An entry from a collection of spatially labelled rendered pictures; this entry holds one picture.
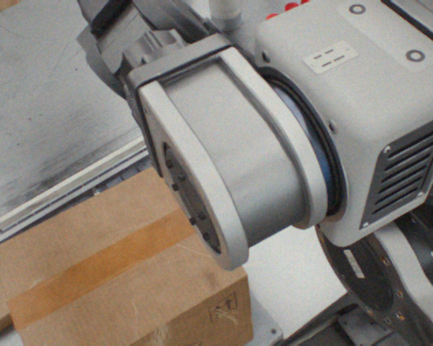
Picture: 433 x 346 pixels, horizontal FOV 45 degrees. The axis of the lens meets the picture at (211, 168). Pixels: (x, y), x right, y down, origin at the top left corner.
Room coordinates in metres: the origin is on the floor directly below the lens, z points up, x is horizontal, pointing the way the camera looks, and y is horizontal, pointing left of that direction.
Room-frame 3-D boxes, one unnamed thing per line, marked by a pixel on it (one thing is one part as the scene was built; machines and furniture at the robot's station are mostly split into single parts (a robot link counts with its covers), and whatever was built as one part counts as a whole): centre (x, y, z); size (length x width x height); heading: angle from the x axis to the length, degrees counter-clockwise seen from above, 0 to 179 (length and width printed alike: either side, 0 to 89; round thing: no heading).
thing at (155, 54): (0.33, 0.02, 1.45); 0.09 x 0.08 x 0.12; 111
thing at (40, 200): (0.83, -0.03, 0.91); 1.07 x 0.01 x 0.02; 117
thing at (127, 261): (0.35, 0.16, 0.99); 0.30 x 0.24 x 0.27; 113
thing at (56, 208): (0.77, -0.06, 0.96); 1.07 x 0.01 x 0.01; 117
